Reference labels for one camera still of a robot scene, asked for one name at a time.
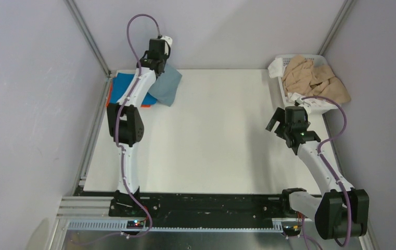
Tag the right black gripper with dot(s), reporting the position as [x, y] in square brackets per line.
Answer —
[280, 116]

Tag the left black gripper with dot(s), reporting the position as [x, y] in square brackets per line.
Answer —
[165, 57]

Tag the grey-blue t-shirt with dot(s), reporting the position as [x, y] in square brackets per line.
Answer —
[165, 87]

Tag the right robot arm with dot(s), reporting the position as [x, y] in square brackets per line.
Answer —
[342, 210]

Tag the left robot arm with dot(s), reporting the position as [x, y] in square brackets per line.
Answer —
[124, 121]

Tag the beige crumpled t-shirt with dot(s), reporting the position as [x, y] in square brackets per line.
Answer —
[303, 77]

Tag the folded blue t-shirt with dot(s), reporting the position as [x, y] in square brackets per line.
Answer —
[120, 84]

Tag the folded orange t-shirt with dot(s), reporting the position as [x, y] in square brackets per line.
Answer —
[107, 100]

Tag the right controller board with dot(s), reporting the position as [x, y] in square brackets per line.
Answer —
[292, 231]

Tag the controller board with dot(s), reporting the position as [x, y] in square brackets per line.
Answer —
[292, 231]
[135, 224]

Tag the left controller board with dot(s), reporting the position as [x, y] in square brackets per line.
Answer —
[135, 224]

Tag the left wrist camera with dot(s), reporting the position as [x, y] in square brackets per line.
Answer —
[167, 39]

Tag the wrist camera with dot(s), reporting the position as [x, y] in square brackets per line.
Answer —
[302, 103]
[167, 39]

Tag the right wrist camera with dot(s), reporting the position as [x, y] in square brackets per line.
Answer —
[302, 103]

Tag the left corner aluminium post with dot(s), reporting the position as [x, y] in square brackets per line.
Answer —
[86, 33]

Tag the corner aluminium post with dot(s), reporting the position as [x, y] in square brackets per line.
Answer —
[86, 33]
[338, 22]

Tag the right corner aluminium post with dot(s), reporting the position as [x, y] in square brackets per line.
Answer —
[338, 22]

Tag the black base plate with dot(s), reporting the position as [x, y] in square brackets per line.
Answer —
[202, 211]

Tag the aluminium frame rail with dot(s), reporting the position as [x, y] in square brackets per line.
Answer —
[91, 213]

